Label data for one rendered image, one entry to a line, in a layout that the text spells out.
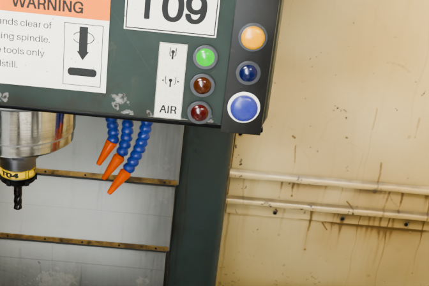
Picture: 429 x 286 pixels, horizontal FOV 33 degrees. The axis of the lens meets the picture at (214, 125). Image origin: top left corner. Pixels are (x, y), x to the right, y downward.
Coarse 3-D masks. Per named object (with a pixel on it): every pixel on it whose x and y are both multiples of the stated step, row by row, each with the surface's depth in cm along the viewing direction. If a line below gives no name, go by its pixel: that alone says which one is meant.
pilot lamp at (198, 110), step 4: (192, 108) 80; (196, 108) 80; (200, 108) 80; (204, 108) 80; (192, 112) 80; (196, 112) 80; (200, 112) 80; (204, 112) 80; (192, 116) 80; (196, 116) 80; (200, 116) 80; (204, 116) 80; (196, 120) 81; (200, 120) 81
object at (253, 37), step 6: (246, 30) 77; (252, 30) 77; (258, 30) 77; (246, 36) 77; (252, 36) 77; (258, 36) 77; (264, 36) 77; (246, 42) 77; (252, 42) 77; (258, 42) 77; (252, 48) 77; (258, 48) 78
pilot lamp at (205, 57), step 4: (200, 52) 78; (204, 52) 78; (208, 52) 78; (212, 52) 78; (196, 56) 78; (200, 56) 78; (204, 56) 78; (208, 56) 78; (212, 56) 78; (200, 60) 78; (204, 60) 78; (208, 60) 78; (212, 60) 78; (200, 64) 78; (204, 64) 78; (208, 64) 78
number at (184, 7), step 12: (168, 0) 76; (180, 0) 76; (192, 0) 76; (204, 0) 76; (168, 12) 76; (180, 12) 76; (192, 12) 76; (204, 12) 76; (168, 24) 77; (180, 24) 77; (192, 24) 77; (204, 24) 77
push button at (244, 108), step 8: (240, 96) 79; (248, 96) 79; (232, 104) 80; (240, 104) 80; (248, 104) 80; (256, 104) 80; (232, 112) 80; (240, 112) 80; (248, 112) 80; (256, 112) 80; (240, 120) 80; (248, 120) 80
